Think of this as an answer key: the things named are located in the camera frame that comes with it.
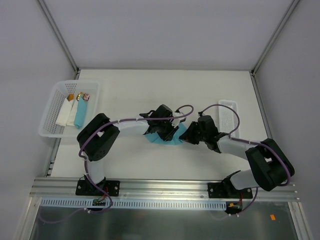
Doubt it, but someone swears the blue paper napkin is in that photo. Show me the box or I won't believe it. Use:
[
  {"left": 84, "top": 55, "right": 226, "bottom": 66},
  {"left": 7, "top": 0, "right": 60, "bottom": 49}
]
[{"left": 145, "top": 123, "right": 187, "bottom": 146}]

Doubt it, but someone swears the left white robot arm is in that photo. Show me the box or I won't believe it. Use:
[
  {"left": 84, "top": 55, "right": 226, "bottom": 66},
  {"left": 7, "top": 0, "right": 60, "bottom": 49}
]
[{"left": 77, "top": 104, "right": 185, "bottom": 195}]

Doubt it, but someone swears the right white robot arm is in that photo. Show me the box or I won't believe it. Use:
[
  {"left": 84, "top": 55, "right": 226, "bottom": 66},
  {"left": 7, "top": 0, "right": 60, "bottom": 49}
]
[{"left": 179, "top": 115, "right": 295, "bottom": 199}]

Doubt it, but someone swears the rolled blue napkin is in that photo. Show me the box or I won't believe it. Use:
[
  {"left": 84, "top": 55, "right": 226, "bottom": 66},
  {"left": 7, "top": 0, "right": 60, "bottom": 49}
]
[{"left": 73, "top": 98, "right": 88, "bottom": 129}]

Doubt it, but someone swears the middle white rolled napkin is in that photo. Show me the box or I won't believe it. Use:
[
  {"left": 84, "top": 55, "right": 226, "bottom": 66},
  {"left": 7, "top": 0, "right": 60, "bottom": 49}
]
[{"left": 66, "top": 99, "right": 78, "bottom": 126}]

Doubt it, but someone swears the white rolled napkin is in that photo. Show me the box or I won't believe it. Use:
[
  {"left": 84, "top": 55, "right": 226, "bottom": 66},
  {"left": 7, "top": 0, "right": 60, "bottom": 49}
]
[
  {"left": 66, "top": 99, "right": 78, "bottom": 126},
  {"left": 55, "top": 98, "right": 73, "bottom": 127}
]

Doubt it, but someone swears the left white rolled napkin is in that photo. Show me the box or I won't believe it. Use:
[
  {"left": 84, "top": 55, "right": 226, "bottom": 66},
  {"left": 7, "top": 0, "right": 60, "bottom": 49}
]
[{"left": 55, "top": 98, "right": 73, "bottom": 127}]

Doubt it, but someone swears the right white plastic tray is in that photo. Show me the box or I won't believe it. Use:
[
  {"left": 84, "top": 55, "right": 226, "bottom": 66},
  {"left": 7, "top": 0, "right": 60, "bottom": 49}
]
[{"left": 218, "top": 99, "right": 240, "bottom": 138}]

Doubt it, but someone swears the gold spoon in basket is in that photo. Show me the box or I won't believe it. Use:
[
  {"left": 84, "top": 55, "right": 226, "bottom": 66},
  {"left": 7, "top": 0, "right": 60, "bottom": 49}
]
[{"left": 75, "top": 92, "right": 84, "bottom": 101}]

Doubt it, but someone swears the orange utensil tip in basket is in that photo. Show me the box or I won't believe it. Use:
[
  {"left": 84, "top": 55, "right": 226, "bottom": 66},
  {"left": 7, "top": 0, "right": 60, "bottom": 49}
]
[{"left": 67, "top": 93, "right": 74, "bottom": 102}]

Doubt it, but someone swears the orange sticker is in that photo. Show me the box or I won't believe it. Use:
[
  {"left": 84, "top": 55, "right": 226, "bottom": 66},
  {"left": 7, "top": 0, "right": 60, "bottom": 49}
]
[{"left": 270, "top": 214, "right": 276, "bottom": 221}]

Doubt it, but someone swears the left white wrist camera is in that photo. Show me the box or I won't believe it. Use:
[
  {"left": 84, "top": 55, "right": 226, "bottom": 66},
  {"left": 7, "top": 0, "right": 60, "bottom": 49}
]
[{"left": 171, "top": 112, "right": 186, "bottom": 128}]

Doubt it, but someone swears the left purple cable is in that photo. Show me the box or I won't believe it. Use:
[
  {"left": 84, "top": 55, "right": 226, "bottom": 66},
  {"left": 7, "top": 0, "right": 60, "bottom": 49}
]
[{"left": 37, "top": 104, "right": 195, "bottom": 224}]

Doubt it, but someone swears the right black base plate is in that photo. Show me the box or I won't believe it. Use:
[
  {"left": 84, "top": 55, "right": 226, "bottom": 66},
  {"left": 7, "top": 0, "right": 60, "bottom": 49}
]
[{"left": 207, "top": 182, "right": 253, "bottom": 199}]

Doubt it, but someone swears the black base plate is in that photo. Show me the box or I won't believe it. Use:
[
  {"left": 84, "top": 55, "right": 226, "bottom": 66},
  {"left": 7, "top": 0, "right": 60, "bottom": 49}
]
[
  {"left": 75, "top": 178, "right": 121, "bottom": 197},
  {"left": 207, "top": 182, "right": 253, "bottom": 199}
]

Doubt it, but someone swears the white slotted cable duct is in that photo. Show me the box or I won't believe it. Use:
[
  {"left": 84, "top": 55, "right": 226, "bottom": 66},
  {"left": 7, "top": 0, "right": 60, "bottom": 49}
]
[{"left": 40, "top": 197, "right": 227, "bottom": 211}]

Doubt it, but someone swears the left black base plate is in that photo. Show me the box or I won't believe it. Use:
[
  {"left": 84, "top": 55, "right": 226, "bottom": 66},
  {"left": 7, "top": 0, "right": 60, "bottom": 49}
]
[{"left": 75, "top": 178, "right": 121, "bottom": 197}]

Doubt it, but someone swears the aluminium mounting rail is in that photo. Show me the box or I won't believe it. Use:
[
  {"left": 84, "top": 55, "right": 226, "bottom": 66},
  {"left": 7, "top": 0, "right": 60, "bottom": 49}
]
[{"left": 29, "top": 177, "right": 301, "bottom": 202}]

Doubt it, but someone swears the right aluminium frame post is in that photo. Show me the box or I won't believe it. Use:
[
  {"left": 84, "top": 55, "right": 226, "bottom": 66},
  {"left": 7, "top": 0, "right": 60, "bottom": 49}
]
[{"left": 251, "top": 0, "right": 301, "bottom": 76}]

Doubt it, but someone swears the aluminium frame post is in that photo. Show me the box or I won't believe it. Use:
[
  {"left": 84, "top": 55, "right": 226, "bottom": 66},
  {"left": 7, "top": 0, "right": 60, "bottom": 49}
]
[
  {"left": 251, "top": 0, "right": 301, "bottom": 76},
  {"left": 36, "top": 0, "right": 79, "bottom": 73}
]

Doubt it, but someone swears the left aluminium frame post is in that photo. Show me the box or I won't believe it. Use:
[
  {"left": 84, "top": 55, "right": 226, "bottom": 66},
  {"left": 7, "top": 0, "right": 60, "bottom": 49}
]
[{"left": 36, "top": 0, "right": 79, "bottom": 73}]

